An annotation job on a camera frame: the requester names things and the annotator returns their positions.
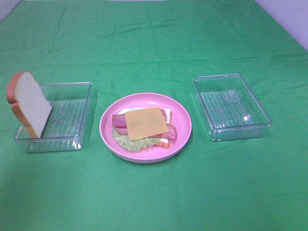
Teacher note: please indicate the yellow cheese slice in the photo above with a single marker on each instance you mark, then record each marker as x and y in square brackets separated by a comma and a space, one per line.
[145, 123]

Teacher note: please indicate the bacon strip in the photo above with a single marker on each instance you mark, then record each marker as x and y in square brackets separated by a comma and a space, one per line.
[171, 134]
[119, 121]

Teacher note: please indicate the bread slice with brown crust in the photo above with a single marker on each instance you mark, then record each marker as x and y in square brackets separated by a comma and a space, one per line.
[166, 144]

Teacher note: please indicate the green lettuce leaf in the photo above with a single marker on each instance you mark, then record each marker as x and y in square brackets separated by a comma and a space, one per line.
[133, 145]

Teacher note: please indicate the pink round plate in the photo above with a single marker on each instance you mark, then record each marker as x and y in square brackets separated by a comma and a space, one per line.
[153, 154]

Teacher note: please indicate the clear right plastic container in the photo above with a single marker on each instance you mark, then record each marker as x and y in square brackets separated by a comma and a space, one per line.
[229, 108]

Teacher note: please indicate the clear plastic container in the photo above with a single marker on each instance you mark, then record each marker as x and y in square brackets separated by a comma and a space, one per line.
[66, 127]
[229, 108]

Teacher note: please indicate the clear left plastic container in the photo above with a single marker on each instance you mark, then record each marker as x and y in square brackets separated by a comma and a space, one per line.
[66, 127]

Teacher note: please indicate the green tablecloth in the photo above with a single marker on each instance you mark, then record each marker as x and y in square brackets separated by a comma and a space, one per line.
[158, 46]

